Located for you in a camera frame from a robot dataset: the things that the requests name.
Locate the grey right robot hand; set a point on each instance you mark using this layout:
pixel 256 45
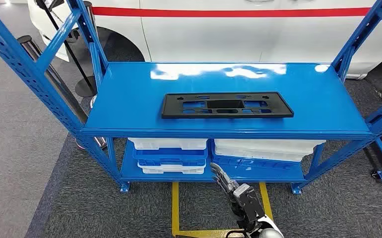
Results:
pixel 223 179

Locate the black stanchion post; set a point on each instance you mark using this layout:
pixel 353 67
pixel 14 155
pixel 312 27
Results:
pixel 85 88

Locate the black plastic plate bracket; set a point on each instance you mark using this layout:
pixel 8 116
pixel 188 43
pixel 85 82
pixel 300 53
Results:
pixel 171 110

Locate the chrome stanchion post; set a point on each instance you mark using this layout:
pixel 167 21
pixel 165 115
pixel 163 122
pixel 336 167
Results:
pixel 90 16

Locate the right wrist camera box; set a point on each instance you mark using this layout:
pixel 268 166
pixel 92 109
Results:
pixel 248 202

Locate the large blue plastic bin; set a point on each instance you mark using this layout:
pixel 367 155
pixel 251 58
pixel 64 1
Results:
pixel 250 163

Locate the white car red stripe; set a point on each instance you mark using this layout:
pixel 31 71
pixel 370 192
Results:
pixel 210 39

